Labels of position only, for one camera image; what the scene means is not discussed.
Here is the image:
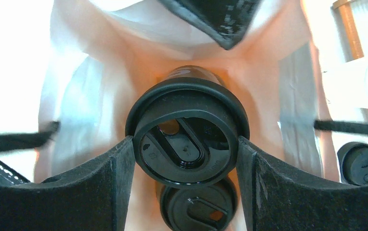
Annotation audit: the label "black cup lid front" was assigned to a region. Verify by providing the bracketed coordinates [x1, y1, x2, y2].
[125, 77, 250, 189]

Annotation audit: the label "orange paper bag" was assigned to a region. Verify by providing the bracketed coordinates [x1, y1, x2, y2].
[0, 0, 368, 231]

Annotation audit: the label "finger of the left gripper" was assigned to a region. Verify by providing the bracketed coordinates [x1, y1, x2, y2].
[159, 0, 261, 50]

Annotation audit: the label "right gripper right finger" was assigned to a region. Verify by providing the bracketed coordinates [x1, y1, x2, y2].
[236, 137, 368, 231]

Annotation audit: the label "stacked white paper cups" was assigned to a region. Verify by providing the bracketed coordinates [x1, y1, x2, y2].
[322, 57, 368, 109]

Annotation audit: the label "wooden shelf rack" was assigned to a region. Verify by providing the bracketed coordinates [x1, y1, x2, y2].
[332, 0, 368, 122]

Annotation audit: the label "black cup lid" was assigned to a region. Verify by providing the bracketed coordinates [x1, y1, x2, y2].
[125, 77, 250, 189]
[156, 177, 238, 231]
[337, 141, 368, 186]

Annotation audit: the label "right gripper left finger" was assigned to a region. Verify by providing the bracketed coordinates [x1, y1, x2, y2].
[0, 136, 135, 231]

